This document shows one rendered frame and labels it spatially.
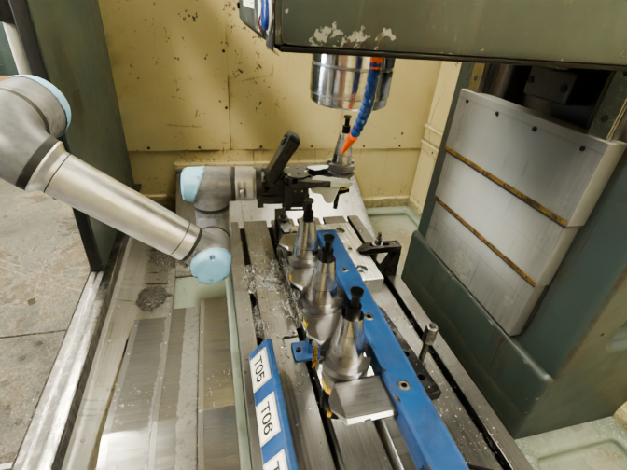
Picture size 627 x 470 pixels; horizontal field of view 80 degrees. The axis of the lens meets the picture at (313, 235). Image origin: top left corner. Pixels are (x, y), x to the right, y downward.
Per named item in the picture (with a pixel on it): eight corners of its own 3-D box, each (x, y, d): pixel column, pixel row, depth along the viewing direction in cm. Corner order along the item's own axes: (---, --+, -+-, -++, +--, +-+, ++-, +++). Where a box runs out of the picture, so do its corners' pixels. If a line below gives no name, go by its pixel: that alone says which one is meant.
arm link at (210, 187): (187, 195, 85) (183, 159, 80) (236, 194, 87) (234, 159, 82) (183, 212, 78) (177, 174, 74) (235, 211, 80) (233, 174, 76)
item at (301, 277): (294, 293, 57) (295, 289, 57) (287, 272, 62) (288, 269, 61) (338, 288, 59) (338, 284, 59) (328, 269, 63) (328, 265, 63)
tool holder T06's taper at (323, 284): (340, 304, 54) (346, 267, 50) (310, 306, 53) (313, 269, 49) (333, 283, 57) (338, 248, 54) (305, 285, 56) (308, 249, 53)
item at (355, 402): (336, 429, 39) (337, 425, 39) (323, 386, 44) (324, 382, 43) (397, 417, 41) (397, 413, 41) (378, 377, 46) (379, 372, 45)
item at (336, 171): (356, 178, 82) (357, 168, 80) (329, 177, 81) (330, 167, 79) (350, 168, 87) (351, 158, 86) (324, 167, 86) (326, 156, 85)
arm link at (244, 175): (234, 160, 82) (234, 175, 76) (256, 160, 83) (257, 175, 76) (236, 191, 86) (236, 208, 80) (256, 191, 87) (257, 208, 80)
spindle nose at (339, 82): (399, 113, 71) (413, 42, 64) (318, 111, 67) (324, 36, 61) (371, 94, 84) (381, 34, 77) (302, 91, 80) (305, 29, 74)
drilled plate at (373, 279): (298, 301, 95) (299, 286, 92) (279, 240, 118) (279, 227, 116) (381, 292, 101) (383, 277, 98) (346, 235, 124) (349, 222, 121)
